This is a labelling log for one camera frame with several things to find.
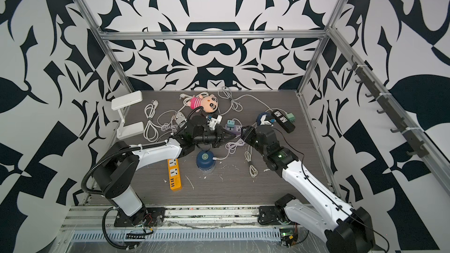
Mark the orange power strip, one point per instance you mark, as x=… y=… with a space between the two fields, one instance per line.
x=175 y=183

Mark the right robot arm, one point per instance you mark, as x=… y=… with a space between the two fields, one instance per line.
x=341 y=227

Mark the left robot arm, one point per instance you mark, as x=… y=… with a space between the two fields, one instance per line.
x=112 y=175

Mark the plush doll pink shirt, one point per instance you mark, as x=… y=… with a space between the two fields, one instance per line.
x=209 y=103

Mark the purple power strip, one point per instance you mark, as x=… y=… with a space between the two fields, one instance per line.
x=236 y=130

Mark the green adapter on black strip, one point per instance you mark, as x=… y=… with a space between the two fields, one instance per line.
x=291 y=117

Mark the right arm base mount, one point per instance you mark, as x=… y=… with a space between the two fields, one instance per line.
x=272 y=215

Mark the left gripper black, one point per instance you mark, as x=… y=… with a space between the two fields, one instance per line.
x=220 y=138

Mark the black power strip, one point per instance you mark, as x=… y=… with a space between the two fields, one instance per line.
x=283 y=121

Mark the teal USB charger adapter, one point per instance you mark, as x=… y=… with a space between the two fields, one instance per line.
x=231 y=124

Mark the wall hook rack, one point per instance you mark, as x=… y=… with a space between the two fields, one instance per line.
x=388 y=106

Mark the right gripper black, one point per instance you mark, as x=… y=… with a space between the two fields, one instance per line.
x=248 y=133

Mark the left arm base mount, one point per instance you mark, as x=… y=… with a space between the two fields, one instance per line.
x=152 y=216

